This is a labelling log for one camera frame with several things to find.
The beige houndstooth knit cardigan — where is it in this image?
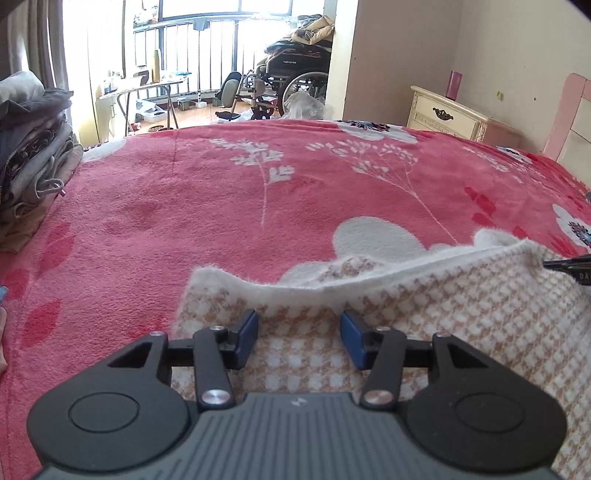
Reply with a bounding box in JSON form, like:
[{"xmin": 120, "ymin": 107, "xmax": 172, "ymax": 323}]
[{"xmin": 171, "ymin": 228, "xmax": 590, "ymax": 479}]

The folded dark grey clothes stack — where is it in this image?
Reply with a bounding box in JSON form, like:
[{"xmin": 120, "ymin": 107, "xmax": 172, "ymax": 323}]
[{"xmin": 1, "ymin": 71, "xmax": 83, "ymax": 253}]

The folding table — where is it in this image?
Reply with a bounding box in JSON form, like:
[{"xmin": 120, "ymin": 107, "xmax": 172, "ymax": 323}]
[{"xmin": 114, "ymin": 80, "xmax": 183, "ymax": 137}]

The small black folding chair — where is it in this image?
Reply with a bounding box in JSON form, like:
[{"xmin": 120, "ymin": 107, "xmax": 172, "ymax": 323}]
[{"xmin": 215, "ymin": 72, "xmax": 242, "ymax": 121}]

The pink bed headboard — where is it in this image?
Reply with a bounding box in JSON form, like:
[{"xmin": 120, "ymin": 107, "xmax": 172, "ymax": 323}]
[{"xmin": 543, "ymin": 73, "xmax": 591, "ymax": 187}]

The cream bedside nightstand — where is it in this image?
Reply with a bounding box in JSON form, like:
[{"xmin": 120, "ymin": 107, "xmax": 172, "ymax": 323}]
[{"xmin": 407, "ymin": 86, "xmax": 523, "ymax": 148}]

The pink cup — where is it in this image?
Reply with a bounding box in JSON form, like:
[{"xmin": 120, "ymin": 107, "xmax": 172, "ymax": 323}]
[{"xmin": 445, "ymin": 70, "xmax": 463, "ymax": 101}]

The white plastic bag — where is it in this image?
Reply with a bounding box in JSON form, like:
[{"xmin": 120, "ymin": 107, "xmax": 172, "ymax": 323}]
[{"xmin": 283, "ymin": 91, "xmax": 325, "ymax": 120}]

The black wheelchair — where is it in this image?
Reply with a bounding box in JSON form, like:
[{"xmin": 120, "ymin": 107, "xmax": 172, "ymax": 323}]
[{"xmin": 243, "ymin": 15, "xmax": 335, "ymax": 119}]

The grey window curtain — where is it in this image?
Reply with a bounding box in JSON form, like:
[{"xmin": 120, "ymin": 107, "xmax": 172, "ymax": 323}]
[{"xmin": 1, "ymin": 0, "xmax": 68, "ymax": 90}]

